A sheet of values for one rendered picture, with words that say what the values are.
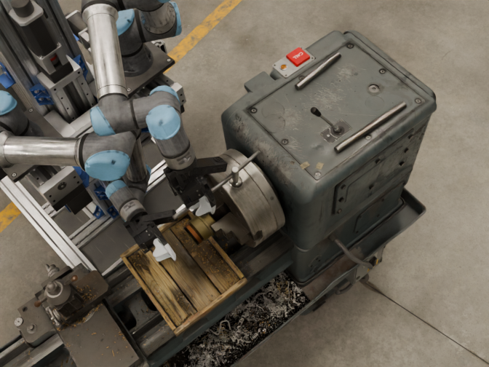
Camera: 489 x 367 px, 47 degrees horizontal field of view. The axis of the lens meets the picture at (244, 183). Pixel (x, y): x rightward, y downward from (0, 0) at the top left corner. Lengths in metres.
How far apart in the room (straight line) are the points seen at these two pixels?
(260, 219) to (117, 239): 1.27
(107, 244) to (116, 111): 1.55
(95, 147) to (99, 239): 1.30
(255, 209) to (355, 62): 0.62
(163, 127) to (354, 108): 0.76
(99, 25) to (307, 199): 0.76
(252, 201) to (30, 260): 1.78
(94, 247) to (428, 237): 1.70
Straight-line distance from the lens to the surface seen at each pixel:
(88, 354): 1.90
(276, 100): 1.86
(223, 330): 2.26
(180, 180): 1.41
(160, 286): 1.99
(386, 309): 2.88
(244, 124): 1.82
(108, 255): 2.86
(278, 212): 1.77
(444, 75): 3.69
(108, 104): 1.43
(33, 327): 2.05
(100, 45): 1.52
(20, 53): 2.07
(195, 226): 1.80
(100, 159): 1.63
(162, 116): 1.30
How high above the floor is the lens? 2.72
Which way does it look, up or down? 60 degrees down
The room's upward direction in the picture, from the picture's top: 9 degrees counter-clockwise
